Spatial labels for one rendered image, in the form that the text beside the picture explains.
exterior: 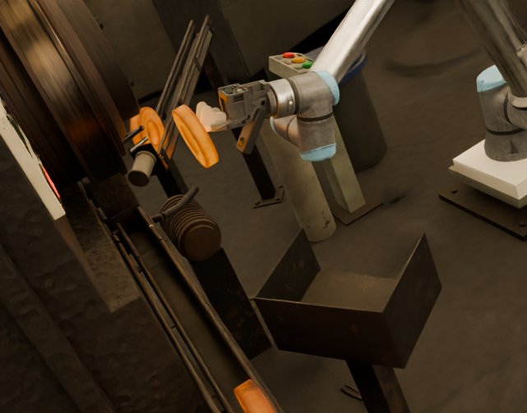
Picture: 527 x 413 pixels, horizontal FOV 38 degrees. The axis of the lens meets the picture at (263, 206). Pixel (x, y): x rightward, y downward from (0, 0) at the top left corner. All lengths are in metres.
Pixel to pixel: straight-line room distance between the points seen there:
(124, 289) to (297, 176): 1.34
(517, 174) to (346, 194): 0.63
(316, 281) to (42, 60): 0.68
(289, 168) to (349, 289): 1.09
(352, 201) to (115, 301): 1.60
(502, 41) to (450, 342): 0.82
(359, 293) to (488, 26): 0.90
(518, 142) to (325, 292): 1.14
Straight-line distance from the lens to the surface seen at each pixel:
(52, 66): 1.42
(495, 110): 2.46
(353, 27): 2.07
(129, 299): 1.31
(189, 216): 2.13
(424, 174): 2.90
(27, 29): 1.45
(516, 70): 2.23
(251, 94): 1.83
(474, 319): 2.27
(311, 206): 2.66
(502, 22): 2.15
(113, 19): 4.35
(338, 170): 2.72
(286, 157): 2.55
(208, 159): 1.78
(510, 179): 2.45
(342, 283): 1.56
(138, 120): 2.20
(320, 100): 1.88
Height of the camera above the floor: 1.57
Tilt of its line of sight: 31 degrees down
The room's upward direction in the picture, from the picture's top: 24 degrees counter-clockwise
